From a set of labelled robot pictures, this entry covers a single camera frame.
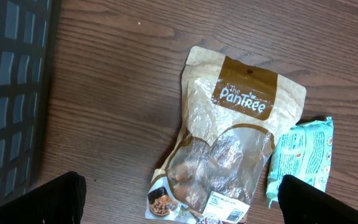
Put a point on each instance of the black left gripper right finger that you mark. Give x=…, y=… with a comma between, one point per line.
x=301, y=203

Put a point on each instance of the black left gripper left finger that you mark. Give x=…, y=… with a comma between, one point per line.
x=62, y=200

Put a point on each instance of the teal wet wipes pack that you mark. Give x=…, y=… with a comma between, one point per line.
x=305, y=152

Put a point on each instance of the brown snack bag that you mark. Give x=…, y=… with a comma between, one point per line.
x=233, y=116

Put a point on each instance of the grey plastic mesh basket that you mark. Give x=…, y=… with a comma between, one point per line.
x=28, y=32

